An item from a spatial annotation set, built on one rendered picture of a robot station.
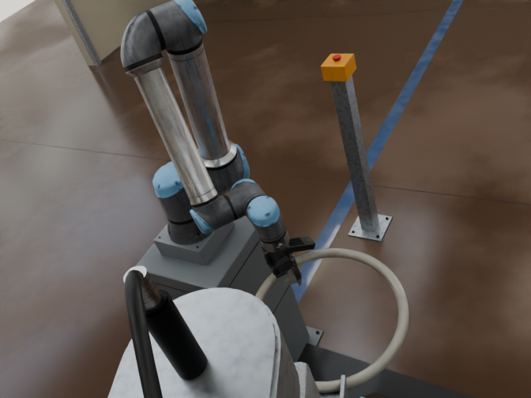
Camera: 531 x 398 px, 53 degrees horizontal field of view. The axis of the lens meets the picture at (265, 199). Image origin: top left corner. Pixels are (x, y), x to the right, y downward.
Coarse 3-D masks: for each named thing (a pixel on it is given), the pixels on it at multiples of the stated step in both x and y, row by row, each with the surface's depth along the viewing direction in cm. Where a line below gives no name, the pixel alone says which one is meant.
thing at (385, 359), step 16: (304, 256) 178; (320, 256) 178; (336, 256) 176; (352, 256) 173; (368, 256) 171; (384, 272) 166; (400, 288) 160; (400, 304) 157; (400, 320) 153; (400, 336) 150; (384, 352) 148; (368, 368) 146; (384, 368) 146; (320, 384) 147; (336, 384) 145; (352, 384) 145
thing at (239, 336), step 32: (224, 288) 75; (192, 320) 73; (224, 320) 71; (256, 320) 70; (128, 352) 71; (160, 352) 70; (224, 352) 67; (256, 352) 66; (288, 352) 72; (128, 384) 68; (160, 384) 66; (192, 384) 65; (224, 384) 64; (256, 384) 63; (288, 384) 68
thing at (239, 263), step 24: (240, 240) 206; (144, 264) 210; (168, 264) 207; (192, 264) 203; (216, 264) 200; (240, 264) 202; (264, 264) 218; (168, 288) 207; (192, 288) 197; (240, 288) 205; (288, 288) 239; (288, 312) 242; (288, 336) 245; (312, 336) 265
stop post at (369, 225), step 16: (336, 64) 242; (352, 64) 246; (336, 80) 246; (352, 80) 253; (336, 96) 255; (352, 96) 256; (352, 112) 259; (352, 128) 263; (352, 144) 270; (352, 160) 278; (352, 176) 286; (368, 176) 288; (368, 192) 291; (368, 208) 297; (368, 224) 306; (384, 224) 310
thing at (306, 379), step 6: (300, 366) 80; (306, 366) 80; (300, 372) 80; (306, 372) 80; (300, 378) 79; (306, 378) 79; (312, 378) 82; (300, 384) 78; (306, 384) 78; (312, 384) 81; (300, 390) 77; (306, 390) 78; (312, 390) 80; (300, 396) 77; (306, 396) 77; (312, 396) 80; (318, 396) 84
